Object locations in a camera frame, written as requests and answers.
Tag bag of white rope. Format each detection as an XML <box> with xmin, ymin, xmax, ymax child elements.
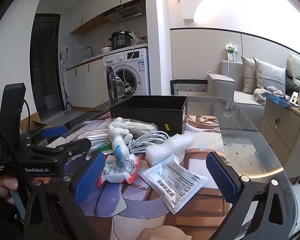
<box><xmin>120</xmin><ymin>119</ymin><xmax>158</xmax><ymax>137</ymax></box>

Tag red and white tissue packet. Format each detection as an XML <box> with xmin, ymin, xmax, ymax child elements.
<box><xmin>98</xmin><ymin>154</ymin><xmax>140</xmax><ymax>184</ymax></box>

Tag blue tray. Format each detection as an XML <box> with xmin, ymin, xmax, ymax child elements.
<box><xmin>262</xmin><ymin>92</ymin><xmax>299</xmax><ymax>108</ymax></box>

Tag white foam block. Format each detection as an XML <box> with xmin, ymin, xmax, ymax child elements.
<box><xmin>145</xmin><ymin>133</ymin><xmax>196</xmax><ymax>167</ymax></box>

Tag dark glass door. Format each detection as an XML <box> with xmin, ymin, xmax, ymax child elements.
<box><xmin>30</xmin><ymin>14</ymin><xmax>62</xmax><ymax>115</ymax></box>

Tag grey pillow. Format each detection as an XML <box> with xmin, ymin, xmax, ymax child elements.
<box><xmin>241</xmin><ymin>55</ymin><xmax>258</xmax><ymax>94</ymax></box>
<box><xmin>253</xmin><ymin>57</ymin><xmax>286</xmax><ymax>93</ymax></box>

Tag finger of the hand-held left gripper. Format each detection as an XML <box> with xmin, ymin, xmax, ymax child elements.
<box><xmin>30</xmin><ymin>138</ymin><xmax>92</xmax><ymax>165</ymax></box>
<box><xmin>20</xmin><ymin>125</ymin><xmax>68</xmax><ymax>147</ymax></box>

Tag white wall socket holder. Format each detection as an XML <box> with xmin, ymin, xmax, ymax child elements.
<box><xmin>225</xmin><ymin>44</ymin><xmax>239</xmax><ymax>62</ymax></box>

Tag grey sofa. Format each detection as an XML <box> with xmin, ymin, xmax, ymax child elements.
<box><xmin>207</xmin><ymin>60</ymin><xmax>300</xmax><ymax>130</ymax></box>

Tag low coffee table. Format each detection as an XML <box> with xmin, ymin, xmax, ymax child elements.
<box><xmin>259</xmin><ymin>96</ymin><xmax>300</xmax><ymax>178</ymax></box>

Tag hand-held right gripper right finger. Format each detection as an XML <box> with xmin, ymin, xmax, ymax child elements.
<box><xmin>205</xmin><ymin>151</ymin><xmax>294</xmax><ymax>240</ymax></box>

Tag white printed packet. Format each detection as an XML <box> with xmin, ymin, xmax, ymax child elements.
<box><xmin>139</xmin><ymin>160</ymin><xmax>208</xmax><ymax>215</ymax></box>

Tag person's left hand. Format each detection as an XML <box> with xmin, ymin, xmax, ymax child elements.
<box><xmin>0</xmin><ymin>174</ymin><xmax>19</xmax><ymax>204</ymax></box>

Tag range hood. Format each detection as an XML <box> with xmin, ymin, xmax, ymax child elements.
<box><xmin>102</xmin><ymin>0</ymin><xmax>146</xmax><ymax>22</ymax></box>

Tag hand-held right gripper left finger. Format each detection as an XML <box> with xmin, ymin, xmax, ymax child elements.
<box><xmin>23</xmin><ymin>151</ymin><xmax>107</xmax><ymax>240</ymax></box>

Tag mop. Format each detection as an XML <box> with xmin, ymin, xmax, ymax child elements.
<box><xmin>59</xmin><ymin>53</ymin><xmax>77</xmax><ymax>117</ymax></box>

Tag white cable coil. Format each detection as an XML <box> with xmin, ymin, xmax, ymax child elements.
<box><xmin>127</xmin><ymin>131</ymin><xmax>170</xmax><ymax>154</ymax></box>

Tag printed table mat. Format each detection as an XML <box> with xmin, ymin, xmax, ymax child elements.
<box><xmin>46</xmin><ymin>115</ymin><xmax>234</xmax><ymax>240</ymax></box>

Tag white bin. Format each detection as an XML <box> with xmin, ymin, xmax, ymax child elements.
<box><xmin>43</xmin><ymin>94</ymin><xmax>59</xmax><ymax>110</ymax></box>

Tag black pressure cooker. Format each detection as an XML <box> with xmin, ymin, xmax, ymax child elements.
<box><xmin>111</xmin><ymin>31</ymin><xmax>133</xmax><ymax>50</ymax></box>

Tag black cardboard box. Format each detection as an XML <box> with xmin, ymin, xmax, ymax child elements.
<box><xmin>109</xmin><ymin>95</ymin><xmax>188</xmax><ymax>136</ymax></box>

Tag white washing machine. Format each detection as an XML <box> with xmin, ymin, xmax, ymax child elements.
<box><xmin>102</xmin><ymin>48</ymin><xmax>151</xmax><ymax>105</ymax></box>

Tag black jacket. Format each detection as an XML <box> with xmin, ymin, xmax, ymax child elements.
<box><xmin>285</xmin><ymin>69</ymin><xmax>300</xmax><ymax>95</ymax></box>

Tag grey fur garment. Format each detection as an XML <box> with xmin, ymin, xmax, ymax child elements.
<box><xmin>253</xmin><ymin>86</ymin><xmax>283</xmax><ymax>103</ymax></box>

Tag white and blue plush toy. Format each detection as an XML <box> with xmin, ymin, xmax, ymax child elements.
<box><xmin>107</xmin><ymin>117</ymin><xmax>133</xmax><ymax>167</ymax></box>

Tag clear bag of white cable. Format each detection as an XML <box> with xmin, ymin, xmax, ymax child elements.
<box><xmin>75</xmin><ymin>132</ymin><xmax>113</xmax><ymax>153</ymax></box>

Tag white wall cabinets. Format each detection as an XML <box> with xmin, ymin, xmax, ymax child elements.
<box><xmin>70</xmin><ymin>0</ymin><xmax>155</xmax><ymax>34</ymax></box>

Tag white kitchen counter cabinet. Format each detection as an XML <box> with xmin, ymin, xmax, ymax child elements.
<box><xmin>65</xmin><ymin>55</ymin><xmax>108</xmax><ymax>110</ymax></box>

